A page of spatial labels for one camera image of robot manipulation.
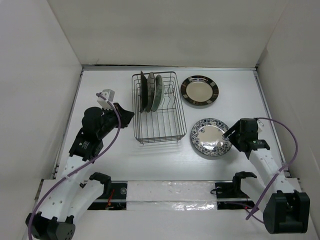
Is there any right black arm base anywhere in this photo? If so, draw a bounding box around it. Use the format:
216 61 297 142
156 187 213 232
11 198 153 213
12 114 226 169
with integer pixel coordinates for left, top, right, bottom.
210 181 255 210

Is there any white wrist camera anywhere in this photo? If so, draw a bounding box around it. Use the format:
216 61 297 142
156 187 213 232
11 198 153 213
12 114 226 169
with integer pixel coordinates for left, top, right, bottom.
96 89 115 110
256 119 265 134

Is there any teal flower plate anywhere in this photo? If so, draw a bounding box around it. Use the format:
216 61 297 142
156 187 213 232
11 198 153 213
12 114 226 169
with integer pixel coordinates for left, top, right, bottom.
151 74 164 112

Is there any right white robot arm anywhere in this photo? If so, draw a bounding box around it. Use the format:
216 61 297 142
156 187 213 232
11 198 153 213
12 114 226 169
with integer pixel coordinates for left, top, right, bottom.
224 117 310 234

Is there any black striped rim plate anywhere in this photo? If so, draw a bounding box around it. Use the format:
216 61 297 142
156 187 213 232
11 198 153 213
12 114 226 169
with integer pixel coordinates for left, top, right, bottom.
180 75 219 107

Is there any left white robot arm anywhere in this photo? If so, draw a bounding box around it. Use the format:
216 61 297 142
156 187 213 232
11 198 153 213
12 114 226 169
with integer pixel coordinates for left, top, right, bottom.
25 102 135 240

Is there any tree pattern cream plate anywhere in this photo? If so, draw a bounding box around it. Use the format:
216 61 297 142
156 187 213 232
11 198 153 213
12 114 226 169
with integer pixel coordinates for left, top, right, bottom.
145 72 156 113

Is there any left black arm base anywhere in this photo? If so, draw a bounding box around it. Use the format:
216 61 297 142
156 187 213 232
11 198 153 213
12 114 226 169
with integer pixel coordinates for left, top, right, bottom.
88 181 128 211

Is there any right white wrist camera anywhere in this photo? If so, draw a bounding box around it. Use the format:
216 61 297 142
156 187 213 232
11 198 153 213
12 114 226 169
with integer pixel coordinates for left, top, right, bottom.
256 119 265 134

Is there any grey wire dish rack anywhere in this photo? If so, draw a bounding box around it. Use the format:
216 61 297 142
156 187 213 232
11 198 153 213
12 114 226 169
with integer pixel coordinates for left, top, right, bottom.
131 71 187 144

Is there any brown rimmed cream plate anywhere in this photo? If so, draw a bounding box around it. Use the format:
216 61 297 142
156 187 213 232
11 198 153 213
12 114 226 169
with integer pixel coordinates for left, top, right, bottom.
140 71 148 113

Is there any blue floral pattern plate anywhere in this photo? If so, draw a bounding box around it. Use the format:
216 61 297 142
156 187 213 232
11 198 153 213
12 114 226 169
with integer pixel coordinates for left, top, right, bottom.
190 118 232 157

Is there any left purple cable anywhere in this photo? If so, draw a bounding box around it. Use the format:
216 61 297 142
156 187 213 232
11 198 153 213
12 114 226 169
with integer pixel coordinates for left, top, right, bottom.
26 92 123 240

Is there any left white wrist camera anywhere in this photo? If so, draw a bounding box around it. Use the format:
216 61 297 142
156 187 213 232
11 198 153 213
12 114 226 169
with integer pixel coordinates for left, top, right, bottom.
96 89 115 110

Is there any metal rail bar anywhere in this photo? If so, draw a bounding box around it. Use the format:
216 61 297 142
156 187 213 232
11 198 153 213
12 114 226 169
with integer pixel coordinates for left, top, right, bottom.
93 198 253 203

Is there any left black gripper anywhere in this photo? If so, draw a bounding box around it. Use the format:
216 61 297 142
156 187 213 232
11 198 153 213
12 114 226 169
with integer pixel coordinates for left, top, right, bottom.
97 102 134 139

